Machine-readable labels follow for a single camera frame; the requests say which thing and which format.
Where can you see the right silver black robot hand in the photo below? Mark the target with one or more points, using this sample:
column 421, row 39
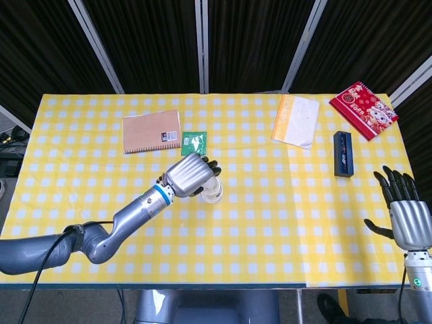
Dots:
column 410, row 222

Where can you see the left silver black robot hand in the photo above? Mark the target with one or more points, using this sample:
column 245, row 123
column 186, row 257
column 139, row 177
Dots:
column 187, row 173

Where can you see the fern print paper cup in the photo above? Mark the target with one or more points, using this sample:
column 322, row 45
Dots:
column 218, row 194

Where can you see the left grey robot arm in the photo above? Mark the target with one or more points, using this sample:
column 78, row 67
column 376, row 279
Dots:
column 101, row 243

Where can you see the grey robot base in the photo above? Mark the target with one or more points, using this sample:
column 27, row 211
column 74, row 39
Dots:
column 202, row 307

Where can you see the green sachet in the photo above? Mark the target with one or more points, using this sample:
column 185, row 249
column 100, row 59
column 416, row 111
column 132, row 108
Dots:
column 194, row 143

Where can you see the brown spiral notebook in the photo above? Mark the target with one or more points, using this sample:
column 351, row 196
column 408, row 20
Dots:
column 148, row 131

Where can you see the yellow checked tablecloth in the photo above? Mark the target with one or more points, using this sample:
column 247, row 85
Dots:
column 253, row 236

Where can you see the dark blue box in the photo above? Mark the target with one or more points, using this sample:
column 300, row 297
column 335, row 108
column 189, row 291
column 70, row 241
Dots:
column 343, row 155

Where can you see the red spiral calendar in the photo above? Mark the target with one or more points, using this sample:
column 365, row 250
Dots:
column 364, row 109

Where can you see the yellow white booklet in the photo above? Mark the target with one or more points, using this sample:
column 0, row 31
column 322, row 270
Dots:
column 298, row 121

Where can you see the grey table leg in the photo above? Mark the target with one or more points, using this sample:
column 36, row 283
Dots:
column 300, row 307

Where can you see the black floor equipment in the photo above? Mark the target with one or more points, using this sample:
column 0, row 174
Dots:
column 10, row 155

